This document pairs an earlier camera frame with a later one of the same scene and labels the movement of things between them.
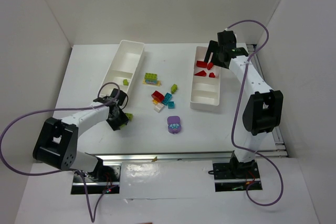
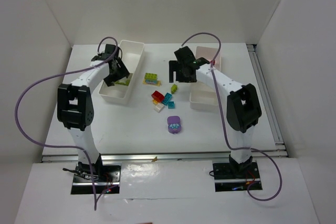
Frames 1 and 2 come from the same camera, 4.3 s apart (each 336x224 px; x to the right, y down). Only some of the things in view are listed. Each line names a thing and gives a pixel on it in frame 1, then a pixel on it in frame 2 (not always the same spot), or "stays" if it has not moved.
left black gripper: x=118 y=121 -> x=115 y=76
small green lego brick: x=174 y=88 stays
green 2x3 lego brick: x=129 y=116 -> x=124 y=82
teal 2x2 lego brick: x=171 y=105 stays
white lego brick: x=158 y=107 stays
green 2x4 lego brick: x=150 y=76 stays
